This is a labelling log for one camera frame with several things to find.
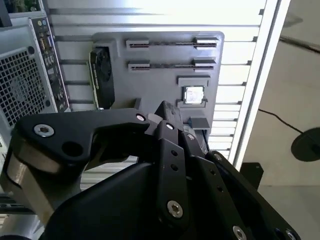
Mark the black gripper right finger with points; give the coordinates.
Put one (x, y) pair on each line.
(212, 180)

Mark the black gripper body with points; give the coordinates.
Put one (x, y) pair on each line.
(112, 205)

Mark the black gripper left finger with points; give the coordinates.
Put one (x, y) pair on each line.
(62, 125)

